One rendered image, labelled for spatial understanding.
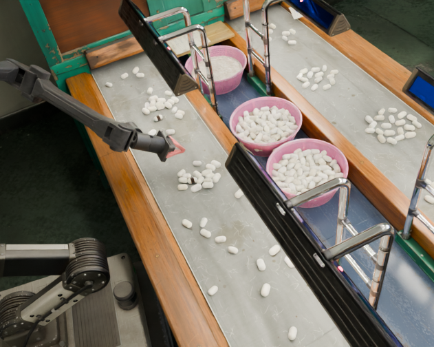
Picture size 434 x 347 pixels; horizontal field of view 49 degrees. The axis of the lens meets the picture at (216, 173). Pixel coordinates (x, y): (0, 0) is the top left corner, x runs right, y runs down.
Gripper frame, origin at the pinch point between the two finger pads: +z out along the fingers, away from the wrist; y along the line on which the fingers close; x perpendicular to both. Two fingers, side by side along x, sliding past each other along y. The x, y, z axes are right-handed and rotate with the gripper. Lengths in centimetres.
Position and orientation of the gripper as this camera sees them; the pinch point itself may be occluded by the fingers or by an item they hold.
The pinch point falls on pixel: (182, 150)
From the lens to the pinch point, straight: 168.2
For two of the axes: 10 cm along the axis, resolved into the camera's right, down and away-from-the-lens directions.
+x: -4.7, 7.8, 4.2
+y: -4.2, -6.2, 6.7
